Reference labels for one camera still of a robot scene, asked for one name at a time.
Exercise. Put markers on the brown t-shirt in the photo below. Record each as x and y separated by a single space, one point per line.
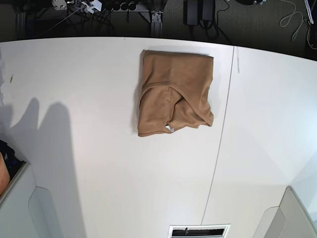
175 90

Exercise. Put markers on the black power adapter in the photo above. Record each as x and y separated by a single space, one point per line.
190 13

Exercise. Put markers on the orange fabric item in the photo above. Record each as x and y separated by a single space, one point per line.
4 175

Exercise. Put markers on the aluminium frame post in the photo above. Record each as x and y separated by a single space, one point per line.
156 21

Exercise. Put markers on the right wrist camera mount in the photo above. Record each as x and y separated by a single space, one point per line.
90 6

